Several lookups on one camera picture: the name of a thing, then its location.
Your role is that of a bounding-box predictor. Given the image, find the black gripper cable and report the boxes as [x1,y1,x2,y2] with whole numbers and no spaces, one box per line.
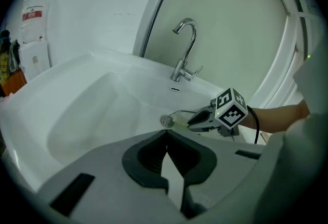
[247,106,260,145]

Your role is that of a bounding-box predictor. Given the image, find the chrome faucet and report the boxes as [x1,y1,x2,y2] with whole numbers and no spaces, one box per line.
[170,17,204,83]

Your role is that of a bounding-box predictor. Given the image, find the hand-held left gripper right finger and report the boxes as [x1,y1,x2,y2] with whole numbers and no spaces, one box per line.
[167,130,264,218]

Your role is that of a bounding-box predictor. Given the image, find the white vanity with sink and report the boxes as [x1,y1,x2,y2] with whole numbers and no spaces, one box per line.
[0,50,269,193]

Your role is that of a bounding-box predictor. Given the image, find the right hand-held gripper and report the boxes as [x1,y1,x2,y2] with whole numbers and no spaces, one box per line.
[188,87,249,138]

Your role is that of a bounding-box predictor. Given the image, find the chrome sink drain stopper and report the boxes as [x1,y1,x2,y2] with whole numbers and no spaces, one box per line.
[160,114,175,127]

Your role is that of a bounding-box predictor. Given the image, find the person's right forearm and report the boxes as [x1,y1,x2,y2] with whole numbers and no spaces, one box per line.
[247,100,310,133]

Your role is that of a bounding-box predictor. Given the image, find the yellow sponge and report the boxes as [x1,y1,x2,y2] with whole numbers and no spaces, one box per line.
[174,119,192,129]

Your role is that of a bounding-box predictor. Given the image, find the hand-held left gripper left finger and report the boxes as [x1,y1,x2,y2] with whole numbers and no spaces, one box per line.
[38,130,190,224]

